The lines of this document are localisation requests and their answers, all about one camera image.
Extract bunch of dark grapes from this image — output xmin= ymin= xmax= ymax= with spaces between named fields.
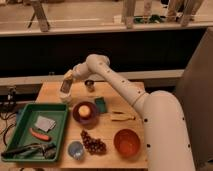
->
xmin=81 ymin=130 xmax=107 ymax=155

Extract orange bowl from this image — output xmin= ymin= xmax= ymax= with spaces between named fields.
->
xmin=113 ymin=129 xmax=141 ymax=157

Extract grey folded cloth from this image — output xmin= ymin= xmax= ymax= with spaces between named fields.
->
xmin=35 ymin=116 xmax=56 ymax=132

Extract white paper cup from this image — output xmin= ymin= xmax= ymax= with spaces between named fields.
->
xmin=59 ymin=92 xmax=72 ymax=105

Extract wooden board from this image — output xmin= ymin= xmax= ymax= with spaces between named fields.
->
xmin=19 ymin=82 xmax=147 ymax=169

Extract yellow round fruit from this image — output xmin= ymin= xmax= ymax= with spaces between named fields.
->
xmin=78 ymin=105 xmax=91 ymax=118

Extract small metal cup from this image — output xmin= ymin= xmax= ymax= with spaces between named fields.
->
xmin=84 ymin=80 xmax=95 ymax=92

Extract blue grey small cup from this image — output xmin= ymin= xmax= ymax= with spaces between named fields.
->
xmin=68 ymin=141 xmax=84 ymax=160

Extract orange carrot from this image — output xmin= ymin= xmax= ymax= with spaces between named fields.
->
xmin=29 ymin=128 xmax=51 ymax=141

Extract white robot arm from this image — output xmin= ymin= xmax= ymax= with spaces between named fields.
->
xmin=64 ymin=54 xmax=196 ymax=171

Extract black tongs tool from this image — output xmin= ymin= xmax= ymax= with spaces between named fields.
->
xmin=1 ymin=143 xmax=56 ymax=159

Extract black cables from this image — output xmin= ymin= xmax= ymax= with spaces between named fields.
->
xmin=0 ymin=85 xmax=18 ymax=148

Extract green sponge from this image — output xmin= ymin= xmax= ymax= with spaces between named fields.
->
xmin=94 ymin=97 xmax=107 ymax=113

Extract wooden spatula piece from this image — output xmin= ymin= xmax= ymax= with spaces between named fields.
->
xmin=110 ymin=112 xmax=135 ymax=121

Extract green plastic tray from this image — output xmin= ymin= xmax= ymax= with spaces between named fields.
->
xmin=1 ymin=103 xmax=68 ymax=163

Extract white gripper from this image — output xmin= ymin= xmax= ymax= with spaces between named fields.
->
xmin=63 ymin=65 xmax=83 ymax=83

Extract dark red plate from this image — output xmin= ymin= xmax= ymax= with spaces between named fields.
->
xmin=72 ymin=101 xmax=98 ymax=125

